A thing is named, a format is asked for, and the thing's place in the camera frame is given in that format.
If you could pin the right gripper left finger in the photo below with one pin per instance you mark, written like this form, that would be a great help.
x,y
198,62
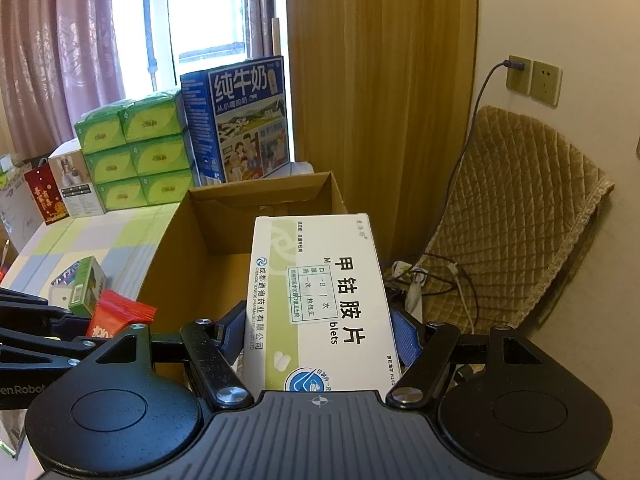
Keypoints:
x,y
211,349

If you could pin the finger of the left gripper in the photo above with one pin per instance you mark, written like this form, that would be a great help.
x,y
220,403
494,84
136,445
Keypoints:
x,y
34,315
20,349

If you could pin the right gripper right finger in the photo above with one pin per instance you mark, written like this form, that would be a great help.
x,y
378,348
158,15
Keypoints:
x,y
425,350

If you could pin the green slim box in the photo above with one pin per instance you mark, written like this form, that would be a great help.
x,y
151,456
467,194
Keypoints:
x,y
86,286

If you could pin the red snack packet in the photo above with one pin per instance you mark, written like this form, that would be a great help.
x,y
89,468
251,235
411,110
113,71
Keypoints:
x,y
115,312

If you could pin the white medicine tablet box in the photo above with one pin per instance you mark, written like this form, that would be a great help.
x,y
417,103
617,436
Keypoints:
x,y
317,317

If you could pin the white square night light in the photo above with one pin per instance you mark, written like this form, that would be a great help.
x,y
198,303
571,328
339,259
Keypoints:
x,y
59,295

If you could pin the blue dental floss box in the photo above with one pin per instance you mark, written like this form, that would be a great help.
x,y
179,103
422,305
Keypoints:
x,y
67,277

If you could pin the silver foil pouch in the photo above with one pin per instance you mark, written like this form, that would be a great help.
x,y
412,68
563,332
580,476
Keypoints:
x,y
12,432

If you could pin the brown cardboard box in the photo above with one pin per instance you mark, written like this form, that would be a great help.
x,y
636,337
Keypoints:
x,y
200,268

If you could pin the white paper bag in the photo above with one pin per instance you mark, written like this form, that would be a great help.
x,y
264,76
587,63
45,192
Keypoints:
x,y
20,215

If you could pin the checked tablecloth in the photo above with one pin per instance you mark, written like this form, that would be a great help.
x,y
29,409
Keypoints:
x,y
123,242

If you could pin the white product box with photo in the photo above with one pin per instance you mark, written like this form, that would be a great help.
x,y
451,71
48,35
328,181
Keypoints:
x,y
74,182

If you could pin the green tissue pack bottom left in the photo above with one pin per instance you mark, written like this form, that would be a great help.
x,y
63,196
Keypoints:
x,y
122,194

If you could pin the green tissue pack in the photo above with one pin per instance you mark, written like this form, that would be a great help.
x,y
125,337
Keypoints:
x,y
166,188
122,194
100,130
163,154
156,115
110,165

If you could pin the green tissue pack bottom right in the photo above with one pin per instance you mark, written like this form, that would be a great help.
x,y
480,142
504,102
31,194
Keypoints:
x,y
166,188

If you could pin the green tissue pack middle left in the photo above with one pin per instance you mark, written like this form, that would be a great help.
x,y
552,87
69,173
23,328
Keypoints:
x,y
110,165

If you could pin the quilted brown chair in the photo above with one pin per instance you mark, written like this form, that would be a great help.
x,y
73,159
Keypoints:
x,y
518,221

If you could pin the green tissue pack middle right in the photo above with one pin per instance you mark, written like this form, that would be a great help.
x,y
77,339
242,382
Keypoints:
x,y
163,154

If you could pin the green tissue pack top left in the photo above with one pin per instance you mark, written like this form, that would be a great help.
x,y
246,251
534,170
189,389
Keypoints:
x,y
100,130

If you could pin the blue milk carton box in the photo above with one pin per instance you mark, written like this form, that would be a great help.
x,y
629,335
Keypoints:
x,y
237,119

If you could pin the green tissue pack top right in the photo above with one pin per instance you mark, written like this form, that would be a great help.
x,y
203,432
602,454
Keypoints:
x,y
156,115

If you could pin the pink curtain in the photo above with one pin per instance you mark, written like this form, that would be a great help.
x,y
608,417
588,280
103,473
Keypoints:
x,y
59,60

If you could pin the yellow-brown curtain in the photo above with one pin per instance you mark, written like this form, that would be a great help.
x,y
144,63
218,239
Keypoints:
x,y
381,97

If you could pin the wall power socket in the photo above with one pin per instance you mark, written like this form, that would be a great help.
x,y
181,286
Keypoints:
x,y
540,81

